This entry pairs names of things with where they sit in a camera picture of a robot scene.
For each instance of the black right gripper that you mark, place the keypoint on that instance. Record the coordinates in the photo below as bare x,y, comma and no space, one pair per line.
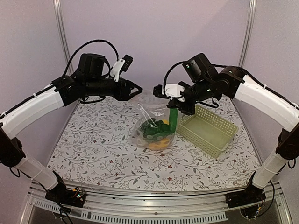
189,110

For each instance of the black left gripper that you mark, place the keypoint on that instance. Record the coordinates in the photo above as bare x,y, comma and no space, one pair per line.
124,94

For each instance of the clear zip top bag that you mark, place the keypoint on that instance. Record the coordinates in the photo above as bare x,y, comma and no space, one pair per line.
148,106

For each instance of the green white bok choy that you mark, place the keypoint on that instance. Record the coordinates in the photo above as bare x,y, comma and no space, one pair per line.
151,127

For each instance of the green cucumber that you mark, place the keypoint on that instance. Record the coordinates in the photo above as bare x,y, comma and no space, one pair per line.
167,130

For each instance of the orange yellow mango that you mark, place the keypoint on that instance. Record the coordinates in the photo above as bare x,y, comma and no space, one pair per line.
159,145

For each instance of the yellow lemon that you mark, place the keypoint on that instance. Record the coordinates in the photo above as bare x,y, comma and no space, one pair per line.
165,121

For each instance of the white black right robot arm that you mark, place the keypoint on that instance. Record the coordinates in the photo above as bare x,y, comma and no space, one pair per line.
237,83

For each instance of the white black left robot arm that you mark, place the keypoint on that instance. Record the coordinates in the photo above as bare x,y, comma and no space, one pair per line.
62,92

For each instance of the beige perforated plastic basket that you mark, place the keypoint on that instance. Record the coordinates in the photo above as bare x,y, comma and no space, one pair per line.
208,131

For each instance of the floral patterned table mat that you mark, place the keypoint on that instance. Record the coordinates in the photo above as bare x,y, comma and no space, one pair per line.
95,149

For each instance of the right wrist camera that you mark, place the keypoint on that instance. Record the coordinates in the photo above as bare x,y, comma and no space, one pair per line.
169,91

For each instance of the left aluminium corner post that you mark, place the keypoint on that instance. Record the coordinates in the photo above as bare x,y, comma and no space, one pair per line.
61,29

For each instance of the aluminium corner post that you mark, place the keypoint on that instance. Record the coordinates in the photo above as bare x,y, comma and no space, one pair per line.
61,29
248,32

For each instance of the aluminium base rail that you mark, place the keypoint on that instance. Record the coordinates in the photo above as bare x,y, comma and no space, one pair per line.
105,205

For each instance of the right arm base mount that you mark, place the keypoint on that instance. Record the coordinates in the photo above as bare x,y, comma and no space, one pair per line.
249,201

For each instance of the right aluminium corner post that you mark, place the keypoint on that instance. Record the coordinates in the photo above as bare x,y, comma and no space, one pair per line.
248,32

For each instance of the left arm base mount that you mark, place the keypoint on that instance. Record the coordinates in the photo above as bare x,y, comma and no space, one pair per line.
73,197

